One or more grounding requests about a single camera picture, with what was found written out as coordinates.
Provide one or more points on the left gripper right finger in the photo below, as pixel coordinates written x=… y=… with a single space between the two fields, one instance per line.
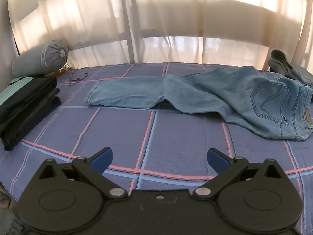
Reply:
x=229 y=171

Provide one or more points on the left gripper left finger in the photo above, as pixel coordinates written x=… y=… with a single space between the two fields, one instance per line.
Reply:
x=92 y=168

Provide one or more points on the light blue denim jeans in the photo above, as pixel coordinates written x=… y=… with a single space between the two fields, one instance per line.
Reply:
x=266 y=103

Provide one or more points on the purple plaid bed sheet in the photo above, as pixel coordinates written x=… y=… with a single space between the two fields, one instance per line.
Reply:
x=154 y=149

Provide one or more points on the stack of dark folded clothes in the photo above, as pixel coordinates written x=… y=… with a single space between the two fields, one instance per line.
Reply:
x=27 y=108

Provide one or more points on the teal folded garment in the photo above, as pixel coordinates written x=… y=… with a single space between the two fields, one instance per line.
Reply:
x=13 y=87

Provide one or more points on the grey bolster pillow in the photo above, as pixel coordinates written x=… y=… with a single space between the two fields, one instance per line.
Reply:
x=43 y=59

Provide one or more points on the grey folded garment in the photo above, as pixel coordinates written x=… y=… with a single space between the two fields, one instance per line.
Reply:
x=279 y=63

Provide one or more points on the eyeglasses with thin frame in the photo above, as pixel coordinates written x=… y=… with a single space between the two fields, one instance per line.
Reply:
x=72 y=80

